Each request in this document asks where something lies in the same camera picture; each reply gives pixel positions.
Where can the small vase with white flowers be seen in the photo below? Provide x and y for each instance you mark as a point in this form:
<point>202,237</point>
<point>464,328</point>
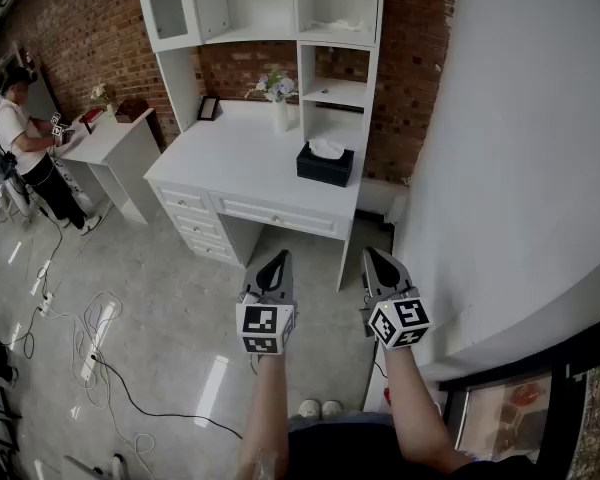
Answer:
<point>105,95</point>

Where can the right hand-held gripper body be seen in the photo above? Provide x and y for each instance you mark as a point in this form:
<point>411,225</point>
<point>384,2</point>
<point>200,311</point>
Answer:
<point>400,323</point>

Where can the black picture frame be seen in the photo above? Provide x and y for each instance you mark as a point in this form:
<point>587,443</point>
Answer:
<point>209,109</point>

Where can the white cloth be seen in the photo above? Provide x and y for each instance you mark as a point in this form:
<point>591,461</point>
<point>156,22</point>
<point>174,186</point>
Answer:
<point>347,24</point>
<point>325,149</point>

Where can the white tall vase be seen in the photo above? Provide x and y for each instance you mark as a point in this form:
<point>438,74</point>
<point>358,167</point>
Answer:
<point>280,115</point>

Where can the black leather tissue box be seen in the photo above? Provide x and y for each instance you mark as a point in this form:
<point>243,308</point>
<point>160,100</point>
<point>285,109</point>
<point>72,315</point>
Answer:
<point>325,172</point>

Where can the red book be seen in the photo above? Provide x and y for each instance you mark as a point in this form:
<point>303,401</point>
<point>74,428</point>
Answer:
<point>92,115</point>

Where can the white desk with drawers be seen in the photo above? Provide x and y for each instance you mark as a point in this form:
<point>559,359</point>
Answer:
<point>240,153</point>

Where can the pale blue flower bouquet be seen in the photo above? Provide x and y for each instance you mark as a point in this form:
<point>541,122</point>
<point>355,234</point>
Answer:
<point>275,85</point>

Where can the person's white shoe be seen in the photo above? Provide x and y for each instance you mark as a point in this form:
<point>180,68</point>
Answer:
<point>310,409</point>
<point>331,408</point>

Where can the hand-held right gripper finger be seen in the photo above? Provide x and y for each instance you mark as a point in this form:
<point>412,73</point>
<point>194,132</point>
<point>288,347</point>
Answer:
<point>402,275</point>
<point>370,278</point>

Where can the white power strip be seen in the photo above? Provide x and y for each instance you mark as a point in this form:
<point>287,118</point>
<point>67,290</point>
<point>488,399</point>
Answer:
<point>89,368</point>
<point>46,304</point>

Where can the person's left forearm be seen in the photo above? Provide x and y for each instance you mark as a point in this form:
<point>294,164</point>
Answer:
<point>265,408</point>

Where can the white shelf hutch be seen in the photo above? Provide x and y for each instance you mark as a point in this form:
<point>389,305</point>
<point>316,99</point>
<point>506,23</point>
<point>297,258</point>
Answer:
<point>177,88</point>

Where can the white cloth on shelf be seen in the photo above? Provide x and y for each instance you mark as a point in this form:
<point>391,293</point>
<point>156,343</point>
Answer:
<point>347,24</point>

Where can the brown wooden box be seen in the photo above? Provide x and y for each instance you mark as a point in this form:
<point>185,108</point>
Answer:
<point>131,110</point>

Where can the person's right forearm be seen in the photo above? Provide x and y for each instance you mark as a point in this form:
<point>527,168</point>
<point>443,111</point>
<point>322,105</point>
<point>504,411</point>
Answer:
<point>410,408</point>

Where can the person's black shirt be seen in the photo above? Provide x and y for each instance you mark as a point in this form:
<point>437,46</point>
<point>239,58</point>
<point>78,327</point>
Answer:
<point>360,453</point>

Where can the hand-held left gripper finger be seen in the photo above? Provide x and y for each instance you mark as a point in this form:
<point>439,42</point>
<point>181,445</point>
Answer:
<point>255,278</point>
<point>287,280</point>

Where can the small white side table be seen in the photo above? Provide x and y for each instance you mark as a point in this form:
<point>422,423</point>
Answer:
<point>115,143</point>

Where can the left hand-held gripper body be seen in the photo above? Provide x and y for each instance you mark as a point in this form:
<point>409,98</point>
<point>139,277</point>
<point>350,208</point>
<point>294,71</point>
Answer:
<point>265,328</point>

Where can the person's blue jeans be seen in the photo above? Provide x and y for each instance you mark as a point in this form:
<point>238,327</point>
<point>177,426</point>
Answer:
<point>340,419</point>

